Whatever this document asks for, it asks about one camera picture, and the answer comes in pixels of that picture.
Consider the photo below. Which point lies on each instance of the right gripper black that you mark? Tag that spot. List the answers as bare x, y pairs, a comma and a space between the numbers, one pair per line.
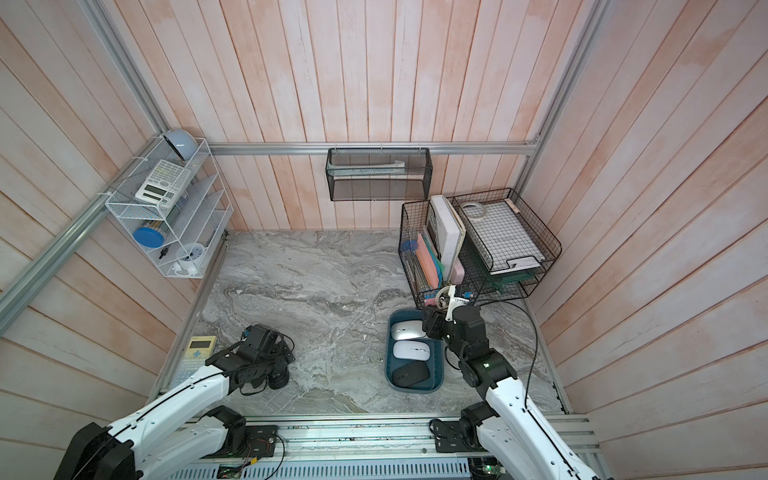
434, 324

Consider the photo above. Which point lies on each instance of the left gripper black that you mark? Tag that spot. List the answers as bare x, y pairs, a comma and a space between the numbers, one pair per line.
283, 358

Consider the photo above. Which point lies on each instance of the white computer mouse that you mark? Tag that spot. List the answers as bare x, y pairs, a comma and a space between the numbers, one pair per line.
412, 350

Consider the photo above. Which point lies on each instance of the silver mouse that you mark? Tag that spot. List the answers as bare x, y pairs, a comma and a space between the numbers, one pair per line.
407, 330

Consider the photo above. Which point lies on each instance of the teal plastic storage tray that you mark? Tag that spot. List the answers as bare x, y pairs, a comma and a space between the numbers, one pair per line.
435, 363

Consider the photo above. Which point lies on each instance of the black mouse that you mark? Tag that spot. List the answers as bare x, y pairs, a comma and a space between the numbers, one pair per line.
410, 374

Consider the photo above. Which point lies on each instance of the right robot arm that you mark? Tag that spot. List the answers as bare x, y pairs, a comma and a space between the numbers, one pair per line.
506, 423

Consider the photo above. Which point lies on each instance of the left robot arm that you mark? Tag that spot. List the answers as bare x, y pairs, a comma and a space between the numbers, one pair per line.
189, 422

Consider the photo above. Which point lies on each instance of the tape roll by rack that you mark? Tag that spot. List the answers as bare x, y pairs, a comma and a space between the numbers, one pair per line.
443, 297

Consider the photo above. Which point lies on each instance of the yellow calculator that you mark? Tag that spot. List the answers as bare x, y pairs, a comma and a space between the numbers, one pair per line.
199, 349

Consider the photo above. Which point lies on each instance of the pink folder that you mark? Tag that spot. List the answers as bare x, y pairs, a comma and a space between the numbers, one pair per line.
426, 262

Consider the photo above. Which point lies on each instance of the white grid notepad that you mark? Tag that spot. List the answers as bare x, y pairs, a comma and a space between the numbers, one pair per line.
500, 237

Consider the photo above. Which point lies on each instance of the white thick book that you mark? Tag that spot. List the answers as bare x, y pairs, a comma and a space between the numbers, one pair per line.
447, 233

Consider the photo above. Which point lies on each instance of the blue lid pencil jar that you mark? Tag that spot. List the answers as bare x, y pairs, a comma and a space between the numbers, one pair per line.
150, 234

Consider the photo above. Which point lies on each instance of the white desk calculator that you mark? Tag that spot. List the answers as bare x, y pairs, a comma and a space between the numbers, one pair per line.
164, 185

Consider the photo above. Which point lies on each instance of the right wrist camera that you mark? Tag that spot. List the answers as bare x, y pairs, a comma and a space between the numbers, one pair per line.
457, 301

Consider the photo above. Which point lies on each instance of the black wire file rack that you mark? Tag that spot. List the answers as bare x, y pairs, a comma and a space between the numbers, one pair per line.
412, 223

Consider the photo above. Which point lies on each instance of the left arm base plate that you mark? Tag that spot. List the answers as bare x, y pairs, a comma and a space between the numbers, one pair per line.
250, 441

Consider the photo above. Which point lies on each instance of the black wire paper tray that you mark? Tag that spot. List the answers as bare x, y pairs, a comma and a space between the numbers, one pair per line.
515, 285

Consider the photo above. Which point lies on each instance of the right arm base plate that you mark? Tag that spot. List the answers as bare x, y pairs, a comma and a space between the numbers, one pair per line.
450, 438

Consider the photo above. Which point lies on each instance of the white wire wall shelf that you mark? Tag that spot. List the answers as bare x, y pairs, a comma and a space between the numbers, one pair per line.
174, 205

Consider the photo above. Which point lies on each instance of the black mesh wall basket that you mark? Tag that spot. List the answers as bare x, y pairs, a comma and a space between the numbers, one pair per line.
378, 174

